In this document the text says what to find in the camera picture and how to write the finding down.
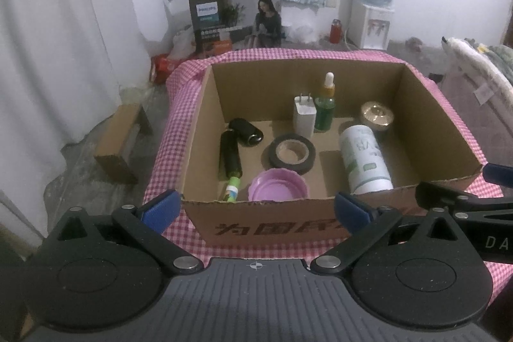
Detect green dropper bottle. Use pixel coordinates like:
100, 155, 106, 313
314, 72, 337, 133

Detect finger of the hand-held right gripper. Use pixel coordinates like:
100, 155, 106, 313
415, 181, 513, 215
482, 163, 513, 186

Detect red checked tablecloth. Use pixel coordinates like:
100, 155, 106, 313
143, 47, 513, 304

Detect gold jar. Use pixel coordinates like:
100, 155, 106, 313
359, 101, 395, 133

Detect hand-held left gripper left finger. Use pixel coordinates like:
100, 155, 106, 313
44, 189, 203, 274

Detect red snack bag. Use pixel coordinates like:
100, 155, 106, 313
150, 54, 181, 84

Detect small wooden stool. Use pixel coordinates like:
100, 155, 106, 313
94, 102, 154, 184

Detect white charger plug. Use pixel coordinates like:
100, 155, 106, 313
292, 91, 317, 138

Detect black tape roll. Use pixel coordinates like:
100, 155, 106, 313
263, 134, 317, 175

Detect white labelled bottle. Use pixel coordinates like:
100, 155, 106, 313
339, 124, 394, 195

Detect white curtain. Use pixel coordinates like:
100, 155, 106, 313
0, 0, 169, 246

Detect white plastic bag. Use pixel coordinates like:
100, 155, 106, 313
170, 27, 197, 60

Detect brown cardboard box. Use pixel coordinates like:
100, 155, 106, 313
175, 59, 484, 259

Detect purple plastic lid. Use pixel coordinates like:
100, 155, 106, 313
247, 168, 310, 202

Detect patterned quilt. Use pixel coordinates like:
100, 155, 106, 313
440, 35, 513, 96

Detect black cylinder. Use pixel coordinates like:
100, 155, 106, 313
228, 118, 264, 147

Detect white water dispenser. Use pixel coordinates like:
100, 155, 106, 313
349, 0, 395, 50

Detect clear plastic bag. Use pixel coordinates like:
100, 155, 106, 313
286, 23, 321, 44

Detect green stick with white band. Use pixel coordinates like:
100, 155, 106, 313
217, 129, 244, 203

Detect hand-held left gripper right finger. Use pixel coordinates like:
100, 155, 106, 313
310, 191, 471, 274

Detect grey blanket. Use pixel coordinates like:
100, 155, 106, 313
439, 65, 513, 182

